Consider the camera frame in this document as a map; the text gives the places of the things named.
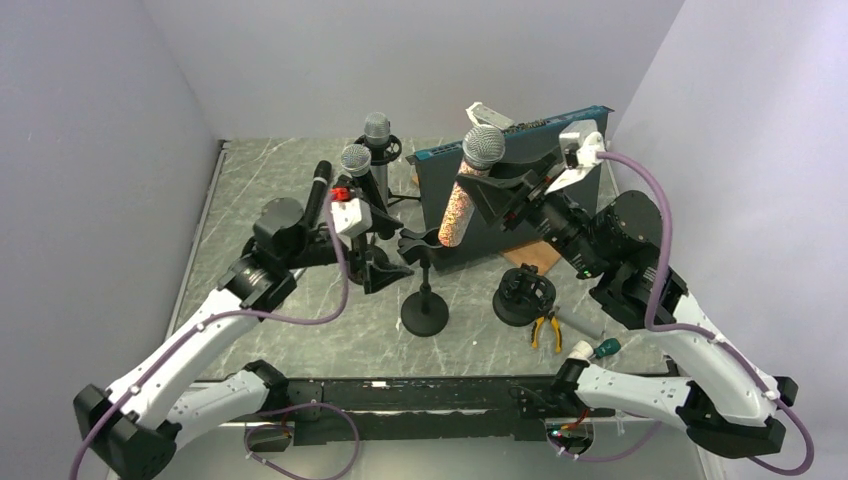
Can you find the black mic stand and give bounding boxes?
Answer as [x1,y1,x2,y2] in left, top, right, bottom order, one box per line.
[332,173,392,287]
[398,227,450,337]

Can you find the grey cylinder tube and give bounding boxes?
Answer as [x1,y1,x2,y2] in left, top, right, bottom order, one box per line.
[557,309,605,340]

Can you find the grey microphone on stand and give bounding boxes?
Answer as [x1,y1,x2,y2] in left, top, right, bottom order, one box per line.
[364,112,391,204]

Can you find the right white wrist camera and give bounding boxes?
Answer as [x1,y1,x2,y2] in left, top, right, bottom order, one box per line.
[545,120,606,194]

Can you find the left black mic stand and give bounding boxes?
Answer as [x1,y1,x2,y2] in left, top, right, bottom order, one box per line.
[332,173,392,287]

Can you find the back ring mic stand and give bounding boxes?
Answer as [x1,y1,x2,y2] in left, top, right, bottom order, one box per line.
[352,133,419,208]

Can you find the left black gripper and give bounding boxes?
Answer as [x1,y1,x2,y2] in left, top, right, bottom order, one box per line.
[284,203,414,292]

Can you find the black microphone on stand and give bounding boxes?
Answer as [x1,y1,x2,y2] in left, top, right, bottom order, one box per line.
[340,144,388,214]

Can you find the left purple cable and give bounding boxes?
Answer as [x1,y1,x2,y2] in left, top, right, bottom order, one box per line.
[68,195,362,480]

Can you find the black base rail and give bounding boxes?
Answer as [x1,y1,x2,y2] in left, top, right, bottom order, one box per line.
[238,375,584,446]

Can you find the shock mount mic stand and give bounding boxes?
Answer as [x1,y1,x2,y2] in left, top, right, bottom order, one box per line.
[492,264,557,327]

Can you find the green handled screwdriver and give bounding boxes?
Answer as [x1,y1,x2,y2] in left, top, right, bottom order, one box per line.
[568,338,621,361]

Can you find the white bracket behind chassis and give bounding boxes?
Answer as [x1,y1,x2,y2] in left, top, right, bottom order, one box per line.
[465,102,516,131]

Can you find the black wireless microphone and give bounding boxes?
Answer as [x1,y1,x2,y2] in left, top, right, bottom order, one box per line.
[302,160,332,230]

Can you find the glitter handle microphone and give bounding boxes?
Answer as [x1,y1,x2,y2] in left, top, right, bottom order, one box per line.
[438,125,506,248]

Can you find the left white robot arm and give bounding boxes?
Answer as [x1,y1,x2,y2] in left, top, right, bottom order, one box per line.
[73,189,409,479]

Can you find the middle black mic stand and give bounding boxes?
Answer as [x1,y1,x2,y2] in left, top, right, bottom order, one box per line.
[398,227,450,337]

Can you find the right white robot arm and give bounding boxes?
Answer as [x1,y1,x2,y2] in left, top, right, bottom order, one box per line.
[457,153,798,463]

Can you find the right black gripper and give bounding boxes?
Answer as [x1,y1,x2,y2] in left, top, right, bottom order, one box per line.
[458,145,611,279]

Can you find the dark blue server chassis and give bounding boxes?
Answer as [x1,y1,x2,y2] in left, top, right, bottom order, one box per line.
[407,105,613,270]

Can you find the brown cardboard piece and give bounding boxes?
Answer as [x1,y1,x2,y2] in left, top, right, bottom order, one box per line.
[501,240,561,275]

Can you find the yellow handled pliers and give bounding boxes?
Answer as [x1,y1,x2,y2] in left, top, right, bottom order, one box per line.
[531,311,565,354]

